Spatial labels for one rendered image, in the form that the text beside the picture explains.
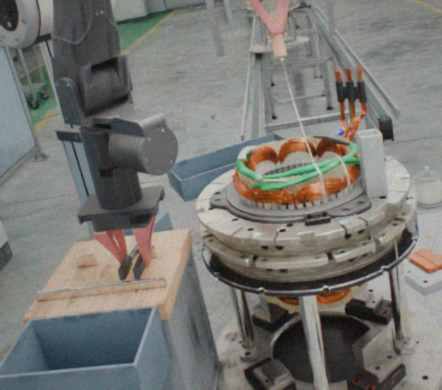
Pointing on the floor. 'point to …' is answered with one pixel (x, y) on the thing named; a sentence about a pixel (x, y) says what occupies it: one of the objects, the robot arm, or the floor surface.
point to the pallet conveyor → (262, 106)
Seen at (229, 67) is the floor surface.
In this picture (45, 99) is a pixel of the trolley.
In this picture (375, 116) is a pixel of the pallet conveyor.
